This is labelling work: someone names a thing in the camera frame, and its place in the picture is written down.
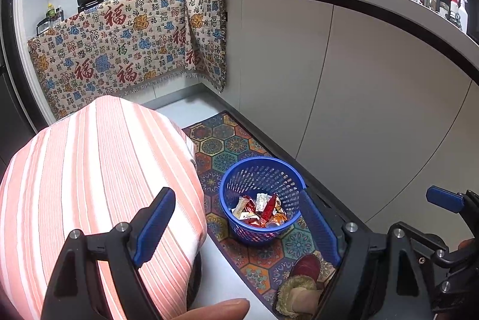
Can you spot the white spray bottle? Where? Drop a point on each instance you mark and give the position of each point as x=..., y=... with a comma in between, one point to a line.
x=462, y=15

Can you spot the red furry slipper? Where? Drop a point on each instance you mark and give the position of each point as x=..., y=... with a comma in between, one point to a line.
x=307, y=265

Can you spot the large printed cloth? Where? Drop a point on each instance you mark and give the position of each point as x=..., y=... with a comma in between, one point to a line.
x=112, y=43

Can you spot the black spice rack with bottles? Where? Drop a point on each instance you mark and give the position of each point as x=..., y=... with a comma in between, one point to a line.
x=50, y=20

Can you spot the dark round table base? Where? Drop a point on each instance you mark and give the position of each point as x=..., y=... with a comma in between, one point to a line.
x=195, y=279

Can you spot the striped orange white tablecloth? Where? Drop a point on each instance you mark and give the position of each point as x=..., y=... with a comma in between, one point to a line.
x=93, y=163

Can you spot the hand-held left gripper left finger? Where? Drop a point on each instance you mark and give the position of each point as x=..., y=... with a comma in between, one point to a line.
x=157, y=224

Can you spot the kitchen counter with cabinets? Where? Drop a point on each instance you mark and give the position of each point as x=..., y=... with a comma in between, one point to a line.
x=374, y=80

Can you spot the colourful patterned floor mat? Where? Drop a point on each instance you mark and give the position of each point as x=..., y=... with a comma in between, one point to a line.
x=224, y=144

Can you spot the person's left hand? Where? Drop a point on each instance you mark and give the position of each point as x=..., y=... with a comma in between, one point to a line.
x=213, y=309

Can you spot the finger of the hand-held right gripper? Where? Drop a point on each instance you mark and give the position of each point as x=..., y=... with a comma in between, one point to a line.
x=445, y=198
x=430, y=252

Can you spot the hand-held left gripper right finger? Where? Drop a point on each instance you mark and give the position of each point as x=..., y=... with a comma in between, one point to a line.
x=320, y=230

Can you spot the pile of mixed wrappers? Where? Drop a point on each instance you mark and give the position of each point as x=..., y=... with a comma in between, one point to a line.
x=262, y=211

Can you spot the blue plastic basket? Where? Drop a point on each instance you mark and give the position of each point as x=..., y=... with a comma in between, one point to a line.
x=243, y=234

